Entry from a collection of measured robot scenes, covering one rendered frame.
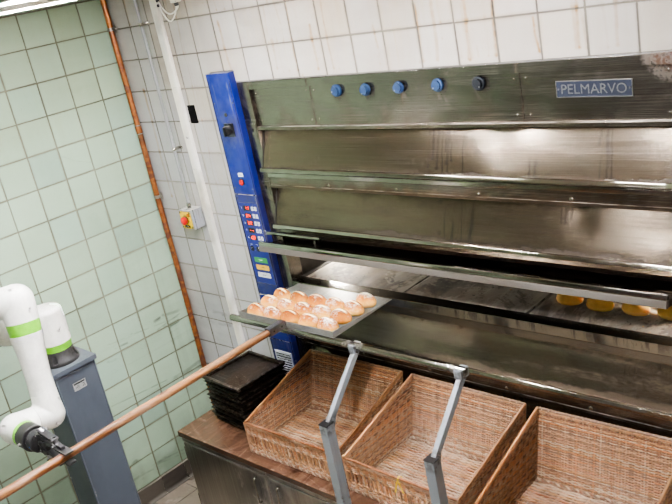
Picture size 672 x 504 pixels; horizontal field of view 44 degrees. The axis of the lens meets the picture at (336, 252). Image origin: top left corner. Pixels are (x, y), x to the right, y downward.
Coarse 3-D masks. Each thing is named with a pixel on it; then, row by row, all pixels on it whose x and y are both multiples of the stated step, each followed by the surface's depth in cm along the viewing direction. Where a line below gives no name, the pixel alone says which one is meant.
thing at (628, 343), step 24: (336, 288) 359; (360, 288) 353; (432, 312) 324; (456, 312) 316; (480, 312) 308; (504, 312) 304; (576, 336) 282; (600, 336) 275; (624, 336) 270; (648, 336) 267
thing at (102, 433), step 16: (256, 336) 320; (240, 352) 314; (208, 368) 304; (176, 384) 295; (160, 400) 289; (128, 416) 280; (96, 432) 273; (112, 432) 276; (80, 448) 268; (48, 464) 260; (16, 480) 254; (32, 480) 256; (0, 496) 249
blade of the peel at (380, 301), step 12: (288, 288) 369; (300, 288) 367; (312, 288) 364; (324, 288) 361; (348, 300) 344; (384, 300) 336; (240, 312) 349; (372, 312) 328; (288, 324) 329; (300, 324) 324; (348, 324) 318; (336, 336) 314
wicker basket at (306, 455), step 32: (320, 352) 378; (288, 384) 374; (320, 384) 381; (384, 384) 353; (256, 416) 361; (288, 416) 375; (320, 416) 376; (352, 416) 369; (256, 448) 358; (288, 448) 340; (320, 448) 325
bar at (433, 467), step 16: (240, 320) 350; (304, 336) 324; (320, 336) 318; (352, 352) 306; (368, 352) 301; (384, 352) 295; (400, 352) 292; (352, 368) 306; (448, 368) 276; (464, 368) 272; (336, 400) 302; (448, 416) 270; (320, 432) 301; (336, 448) 302; (336, 464) 303; (432, 464) 265; (336, 480) 305; (432, 480) 268; (336, 496) 309; (432, 496) 271
